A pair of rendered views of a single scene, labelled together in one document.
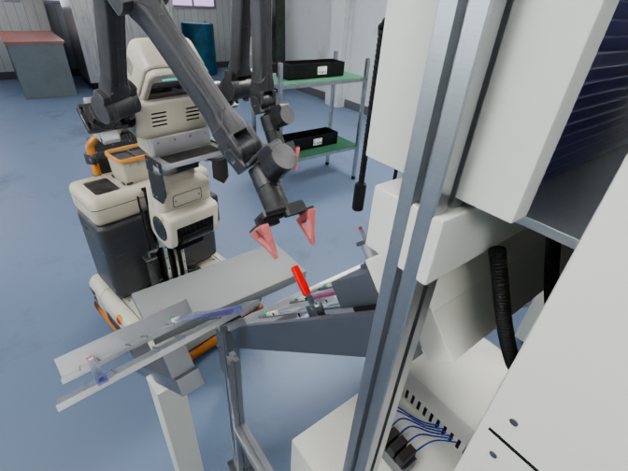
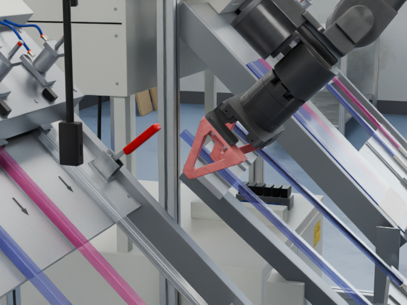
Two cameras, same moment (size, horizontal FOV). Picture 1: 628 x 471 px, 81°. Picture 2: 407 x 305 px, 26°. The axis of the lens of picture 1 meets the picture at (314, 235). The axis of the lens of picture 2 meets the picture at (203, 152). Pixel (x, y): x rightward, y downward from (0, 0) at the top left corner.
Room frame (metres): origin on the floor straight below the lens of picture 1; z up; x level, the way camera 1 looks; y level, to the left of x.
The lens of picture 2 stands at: (1.55, -0.51, 1.30)
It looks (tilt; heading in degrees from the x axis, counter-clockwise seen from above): 12 degrees down; 148
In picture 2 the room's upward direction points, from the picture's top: straight up
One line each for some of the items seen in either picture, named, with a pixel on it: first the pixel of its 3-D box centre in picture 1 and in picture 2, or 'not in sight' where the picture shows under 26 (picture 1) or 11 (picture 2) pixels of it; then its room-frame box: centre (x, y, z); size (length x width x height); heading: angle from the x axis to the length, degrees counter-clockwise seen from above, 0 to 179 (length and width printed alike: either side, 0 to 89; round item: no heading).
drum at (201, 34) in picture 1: (199, 48); not in sight; (8.22, 2.57, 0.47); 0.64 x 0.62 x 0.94; 40
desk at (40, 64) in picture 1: (38, 63); not in sight; (6.14, 4.49, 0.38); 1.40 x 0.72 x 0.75; 40
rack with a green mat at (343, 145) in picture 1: (308, 123); not in sight; (3.30, 0.12, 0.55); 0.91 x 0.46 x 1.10; 129
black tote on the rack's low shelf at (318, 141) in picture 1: (307, 139); not in sight; (3.30, 0.12, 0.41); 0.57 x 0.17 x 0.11; 129
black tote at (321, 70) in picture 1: (310, 68); not in sight; (3.30, 0.12, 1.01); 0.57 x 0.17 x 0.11; 129
